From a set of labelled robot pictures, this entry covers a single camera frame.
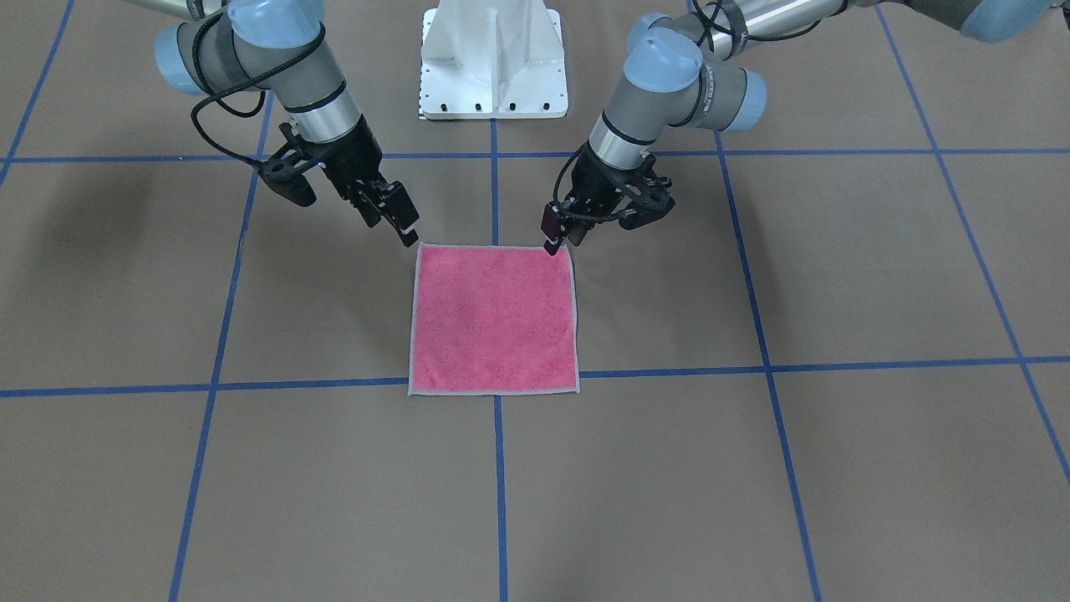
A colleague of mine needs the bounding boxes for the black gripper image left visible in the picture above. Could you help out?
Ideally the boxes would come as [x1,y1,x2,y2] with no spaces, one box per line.
[316,118,421,247]

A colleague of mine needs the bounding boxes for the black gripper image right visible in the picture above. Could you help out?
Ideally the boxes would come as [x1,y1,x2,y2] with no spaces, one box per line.
[540,144,639,256]

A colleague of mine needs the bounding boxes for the pink and grey towel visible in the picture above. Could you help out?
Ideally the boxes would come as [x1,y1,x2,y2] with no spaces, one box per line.
[408,243,580,396]

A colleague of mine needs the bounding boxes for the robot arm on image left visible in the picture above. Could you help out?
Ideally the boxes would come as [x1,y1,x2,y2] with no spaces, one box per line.
[144,1,418,247]

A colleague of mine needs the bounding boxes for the black cable image right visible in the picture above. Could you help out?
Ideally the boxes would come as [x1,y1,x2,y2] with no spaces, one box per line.
[553,0,828,225]

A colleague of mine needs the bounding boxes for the black camera mount image right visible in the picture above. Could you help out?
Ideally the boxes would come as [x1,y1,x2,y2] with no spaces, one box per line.
[620,153,675,230]

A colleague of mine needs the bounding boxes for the black camera mount image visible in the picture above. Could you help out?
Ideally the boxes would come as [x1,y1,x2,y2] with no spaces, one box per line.
[620,153,675,230]
[257,122,325,209]

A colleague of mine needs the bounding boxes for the black camera mount image left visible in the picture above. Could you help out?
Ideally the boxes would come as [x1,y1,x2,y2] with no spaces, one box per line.
[257,122,325,209]

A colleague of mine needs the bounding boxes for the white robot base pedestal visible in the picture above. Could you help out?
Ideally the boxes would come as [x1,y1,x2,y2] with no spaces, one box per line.
[418,1,569,120]

